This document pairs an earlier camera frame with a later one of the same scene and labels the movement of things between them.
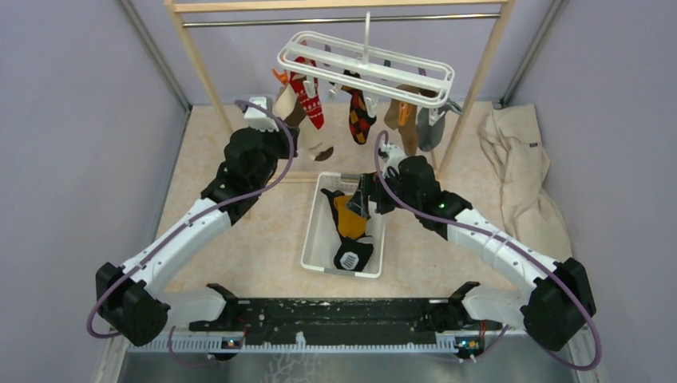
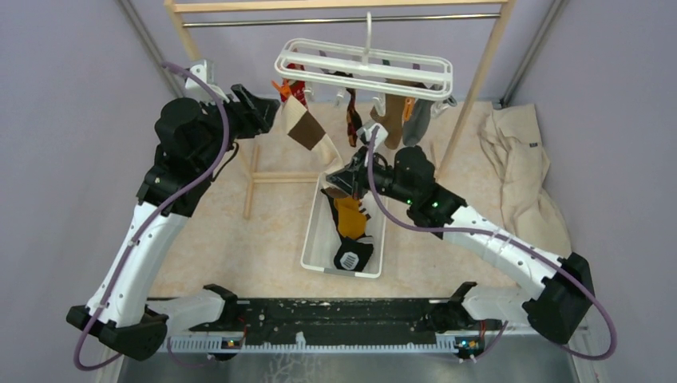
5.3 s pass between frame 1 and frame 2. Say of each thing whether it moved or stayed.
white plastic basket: stayed
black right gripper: moved
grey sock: moved
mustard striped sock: stayed
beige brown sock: moved
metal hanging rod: stayed
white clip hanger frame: stayed
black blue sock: stayed
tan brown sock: moved
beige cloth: stayed
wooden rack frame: stayed
